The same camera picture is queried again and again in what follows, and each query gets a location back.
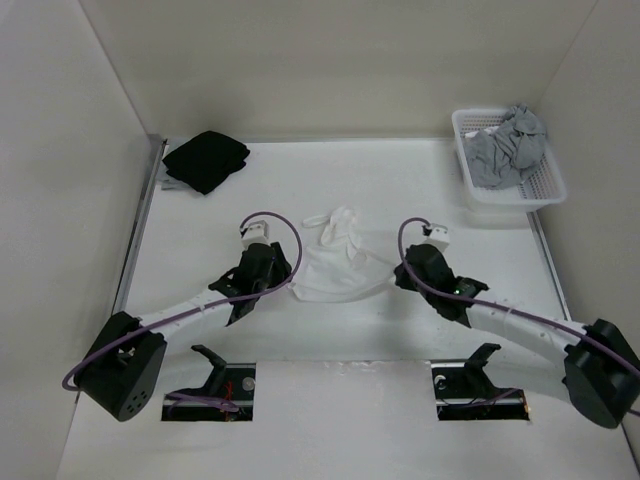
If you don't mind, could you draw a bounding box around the white tank top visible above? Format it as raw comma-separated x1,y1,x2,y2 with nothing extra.
291,205,393,303

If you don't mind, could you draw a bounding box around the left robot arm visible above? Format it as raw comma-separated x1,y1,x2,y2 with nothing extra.
63,242,298,422

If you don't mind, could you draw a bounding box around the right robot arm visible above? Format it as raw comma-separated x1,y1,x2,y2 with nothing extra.
394,243,639,429

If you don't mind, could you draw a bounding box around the folded black tank top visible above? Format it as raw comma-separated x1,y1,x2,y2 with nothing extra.
163,131,250,195

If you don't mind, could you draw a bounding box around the grey tank top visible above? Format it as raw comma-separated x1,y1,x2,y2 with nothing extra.
463,104,547,190

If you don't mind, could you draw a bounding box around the white plastic basket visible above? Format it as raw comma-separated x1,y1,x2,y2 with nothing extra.
451,104,567,214

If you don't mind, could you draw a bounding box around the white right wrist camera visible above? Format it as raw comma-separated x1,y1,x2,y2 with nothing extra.
422,224,450,253

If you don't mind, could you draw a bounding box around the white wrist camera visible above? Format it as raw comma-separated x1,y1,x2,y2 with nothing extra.
240,220,269,250
422,224,450,253

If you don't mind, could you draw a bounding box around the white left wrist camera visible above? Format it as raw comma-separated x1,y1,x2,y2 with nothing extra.
240,220,269,250

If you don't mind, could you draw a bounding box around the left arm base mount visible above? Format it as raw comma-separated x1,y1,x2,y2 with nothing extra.
161,345,257,423

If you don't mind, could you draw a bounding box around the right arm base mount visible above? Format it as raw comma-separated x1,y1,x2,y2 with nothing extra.
431,343,530,421

